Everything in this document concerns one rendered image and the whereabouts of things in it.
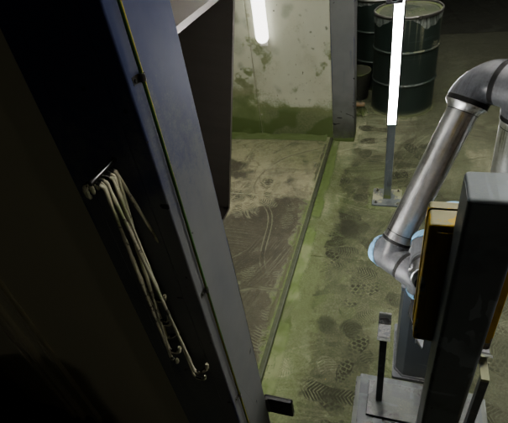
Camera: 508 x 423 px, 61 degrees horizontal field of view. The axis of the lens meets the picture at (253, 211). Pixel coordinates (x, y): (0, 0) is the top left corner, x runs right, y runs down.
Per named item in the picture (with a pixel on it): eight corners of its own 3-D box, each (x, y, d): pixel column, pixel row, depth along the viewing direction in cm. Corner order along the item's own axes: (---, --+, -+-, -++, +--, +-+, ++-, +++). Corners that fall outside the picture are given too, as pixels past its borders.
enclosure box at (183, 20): (123, 268, 211) (65, 12, 131) (174, 195, 254) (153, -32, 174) (190, 286, 205) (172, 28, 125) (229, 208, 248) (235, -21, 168)
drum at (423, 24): (366, 95, 446) (368, 3, 392) (423, 88, 439) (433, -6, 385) (376, 121, 400) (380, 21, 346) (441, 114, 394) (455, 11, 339)
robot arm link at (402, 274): (414, 273, 136) (417, 244, 128) (445, 295, 128) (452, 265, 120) (393, 288, 132) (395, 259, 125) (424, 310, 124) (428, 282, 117)
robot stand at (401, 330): (458, 335, 216) (482, 241, 177) (462, 391, 194) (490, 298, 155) (394, 325, 225) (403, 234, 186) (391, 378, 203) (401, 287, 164)
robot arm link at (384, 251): (462, 44, 116) (358, 258, 137) (506, 54, 107) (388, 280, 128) (480, 57, 123) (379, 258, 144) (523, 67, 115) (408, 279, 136)
